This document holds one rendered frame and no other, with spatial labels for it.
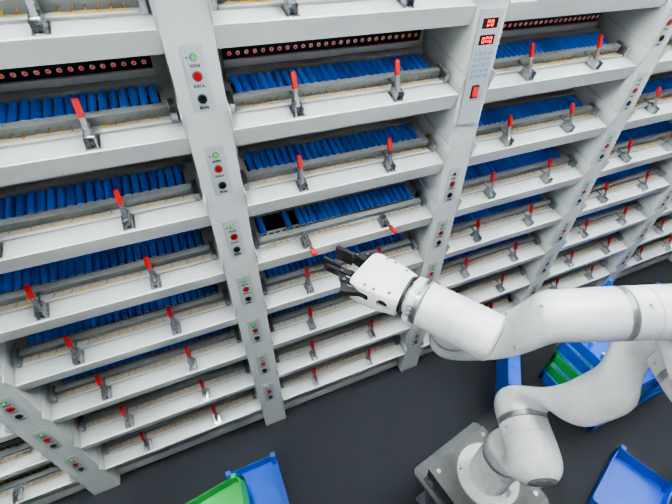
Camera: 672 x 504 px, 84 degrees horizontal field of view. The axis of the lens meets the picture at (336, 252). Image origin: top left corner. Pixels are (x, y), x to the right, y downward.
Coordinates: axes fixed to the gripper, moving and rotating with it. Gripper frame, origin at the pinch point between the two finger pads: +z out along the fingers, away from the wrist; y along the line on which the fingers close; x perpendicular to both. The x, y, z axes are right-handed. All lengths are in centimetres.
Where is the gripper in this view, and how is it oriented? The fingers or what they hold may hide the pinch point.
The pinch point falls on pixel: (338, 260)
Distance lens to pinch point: 74.3
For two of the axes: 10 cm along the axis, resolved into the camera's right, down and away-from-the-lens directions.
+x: 0.2, -7.3, -6.8
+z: -8.2, -4.0, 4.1
